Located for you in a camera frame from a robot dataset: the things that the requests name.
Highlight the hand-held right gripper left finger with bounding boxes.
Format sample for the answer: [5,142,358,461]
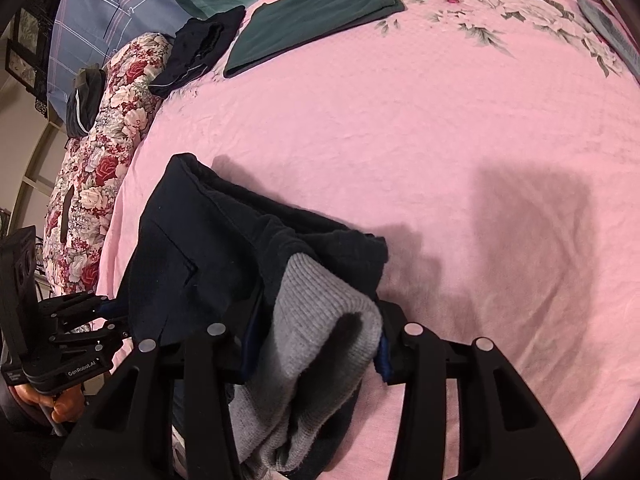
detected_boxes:
[50,287,263,480]

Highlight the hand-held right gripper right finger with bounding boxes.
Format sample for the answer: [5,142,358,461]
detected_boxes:
[376,301,581,480]

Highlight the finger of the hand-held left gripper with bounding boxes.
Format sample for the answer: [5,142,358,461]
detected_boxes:
[50,320,132,357]
[39,291,126,329]

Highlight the navy pants with grey cuffs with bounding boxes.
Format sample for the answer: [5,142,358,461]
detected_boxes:
[120,154,390,480]

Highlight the folded dark green pants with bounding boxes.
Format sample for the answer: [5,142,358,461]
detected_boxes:
[222,0,406,80]

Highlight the person's left hand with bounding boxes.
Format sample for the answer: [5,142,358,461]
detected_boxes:
[15,382,84,424]

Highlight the red rose floral quilt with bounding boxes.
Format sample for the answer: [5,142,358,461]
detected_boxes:
[44,32,173,296]

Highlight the dark grey garment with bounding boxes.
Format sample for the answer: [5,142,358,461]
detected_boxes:
[66,67,107,137]

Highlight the black picture frames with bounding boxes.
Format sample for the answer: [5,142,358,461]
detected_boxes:
[5,5,51,121]

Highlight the pink floral bedsheet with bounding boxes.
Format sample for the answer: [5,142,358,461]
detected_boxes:
[95,0,640,480]

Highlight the blue plaid pillow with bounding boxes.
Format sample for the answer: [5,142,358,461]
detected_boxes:
[47,0,201,126]

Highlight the folded navy piped shorts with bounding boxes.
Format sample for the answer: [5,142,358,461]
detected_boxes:
[149,6,247,97]

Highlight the grey folded garment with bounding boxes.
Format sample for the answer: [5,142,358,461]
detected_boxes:
[575,0,640,83]

